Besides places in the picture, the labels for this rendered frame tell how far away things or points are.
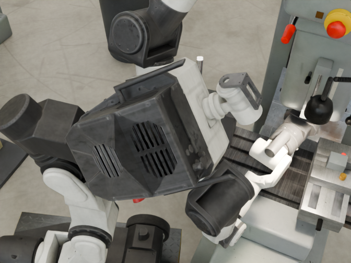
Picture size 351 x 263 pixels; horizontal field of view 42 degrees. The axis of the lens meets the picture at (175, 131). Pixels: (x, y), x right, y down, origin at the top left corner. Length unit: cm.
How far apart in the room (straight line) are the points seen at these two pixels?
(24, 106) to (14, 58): 265
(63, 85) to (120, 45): 250
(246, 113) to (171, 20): 26
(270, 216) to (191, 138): 89
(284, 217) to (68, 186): 89
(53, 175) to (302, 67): 74
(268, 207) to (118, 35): 104
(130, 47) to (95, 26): 300
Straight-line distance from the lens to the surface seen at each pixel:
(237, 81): 99
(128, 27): 98
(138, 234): 198
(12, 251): 188
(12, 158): 308
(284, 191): 177
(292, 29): 113
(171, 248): 219
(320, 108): 126
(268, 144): 145
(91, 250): 153
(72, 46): 380
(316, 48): 132
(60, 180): 123
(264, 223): 178
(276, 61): 198
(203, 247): 242
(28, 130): 117
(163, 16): 98
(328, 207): 169
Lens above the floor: 237
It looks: 50 degrees down
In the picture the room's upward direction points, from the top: 2 degrees clockwise
